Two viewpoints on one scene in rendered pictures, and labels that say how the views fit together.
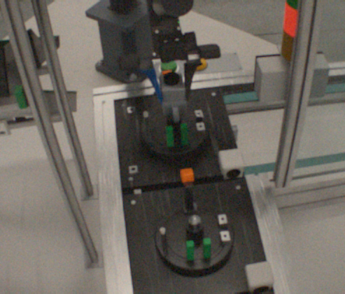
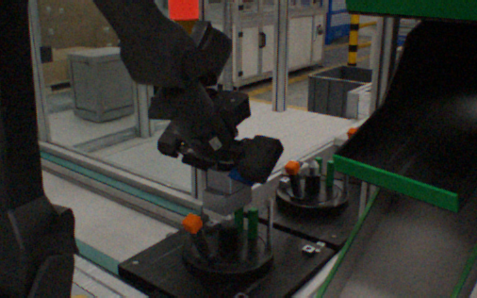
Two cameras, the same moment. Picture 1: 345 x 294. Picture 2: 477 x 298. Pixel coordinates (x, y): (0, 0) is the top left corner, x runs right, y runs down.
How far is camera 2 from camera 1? 1.31 m
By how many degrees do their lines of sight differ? 100
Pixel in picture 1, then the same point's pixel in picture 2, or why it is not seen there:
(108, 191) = not seen: hidden behind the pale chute
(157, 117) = (231, 262)
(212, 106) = (156, 255)
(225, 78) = (86, 278)
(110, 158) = (317, 285)
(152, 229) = (336, 217)
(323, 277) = not seen: hidden behind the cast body
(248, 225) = (265, 189)
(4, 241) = not seen: outside the picture
